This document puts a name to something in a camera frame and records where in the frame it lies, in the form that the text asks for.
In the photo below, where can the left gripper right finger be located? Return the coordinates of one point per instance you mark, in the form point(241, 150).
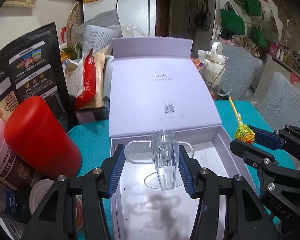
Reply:
point(245, 216)

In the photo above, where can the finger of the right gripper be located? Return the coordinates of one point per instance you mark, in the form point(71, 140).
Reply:
point(287, 139)
point(279, 186)

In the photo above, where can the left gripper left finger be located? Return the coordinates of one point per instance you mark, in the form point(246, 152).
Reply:
point(55, 216)

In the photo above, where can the yellow green lollipop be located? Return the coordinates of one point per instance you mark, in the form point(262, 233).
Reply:
point(243, 132)

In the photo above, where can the clear plastic hair clip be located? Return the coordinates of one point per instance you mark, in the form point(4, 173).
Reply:
point(163, 152)

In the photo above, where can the grey leaf cushion near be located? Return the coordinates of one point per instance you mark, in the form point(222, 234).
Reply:
point(281, 105)

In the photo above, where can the grey leaf cushion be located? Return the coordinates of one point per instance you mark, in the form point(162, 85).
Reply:
point(281, 105)
point(241, 68)

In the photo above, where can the red cylindrical canister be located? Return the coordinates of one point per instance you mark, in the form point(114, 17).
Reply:
point(34, 133)

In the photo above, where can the pink lid jar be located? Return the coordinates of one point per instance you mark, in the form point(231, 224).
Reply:
point(14, 171)

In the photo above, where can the grey leaf cushion far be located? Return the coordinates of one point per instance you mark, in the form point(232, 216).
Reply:
point(241, 68)

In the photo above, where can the white teapot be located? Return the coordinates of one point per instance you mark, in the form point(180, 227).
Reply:
point(213, 71)

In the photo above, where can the red white snack bag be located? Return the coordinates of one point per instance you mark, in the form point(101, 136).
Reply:
point(89, 82)

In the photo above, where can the green tote bag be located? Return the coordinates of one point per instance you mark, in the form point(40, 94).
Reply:
point(232, 22)

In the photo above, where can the black snack bag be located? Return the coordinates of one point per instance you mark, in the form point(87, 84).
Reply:
point(31, 66)

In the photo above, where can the white mini fridge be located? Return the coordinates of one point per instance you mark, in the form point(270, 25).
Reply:
point(139, 12)

